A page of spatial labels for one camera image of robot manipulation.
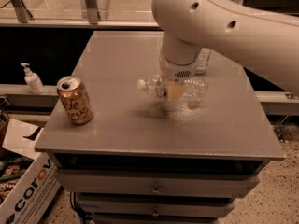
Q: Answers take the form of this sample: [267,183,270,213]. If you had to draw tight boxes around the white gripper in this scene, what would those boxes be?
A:
[159,51,200,102]

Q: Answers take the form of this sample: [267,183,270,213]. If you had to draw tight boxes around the clear water bottle red label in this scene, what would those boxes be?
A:
[136,75,207,102]

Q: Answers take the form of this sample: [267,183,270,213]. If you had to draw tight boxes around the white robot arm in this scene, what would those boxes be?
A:
[151,0,299,95]

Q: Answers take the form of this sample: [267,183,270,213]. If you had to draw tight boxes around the water bottle white blue label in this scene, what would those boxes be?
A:
[195,48,211,75]

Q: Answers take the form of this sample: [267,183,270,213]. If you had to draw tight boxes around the white pump dispenser bottle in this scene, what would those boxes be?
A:
[21,63,45,94]

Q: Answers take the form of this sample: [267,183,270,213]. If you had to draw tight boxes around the grey drawer cabinet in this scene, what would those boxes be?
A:
[36,31,284,224]

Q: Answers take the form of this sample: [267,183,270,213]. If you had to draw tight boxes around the gold soda can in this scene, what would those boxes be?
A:
[57,76,93,125]

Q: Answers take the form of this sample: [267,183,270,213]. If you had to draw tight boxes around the white cardboard box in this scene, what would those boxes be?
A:
[0,119,61,224]

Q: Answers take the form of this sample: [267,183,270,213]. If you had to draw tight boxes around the black cables under cabinet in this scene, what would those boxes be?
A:
[69,191,93,224]

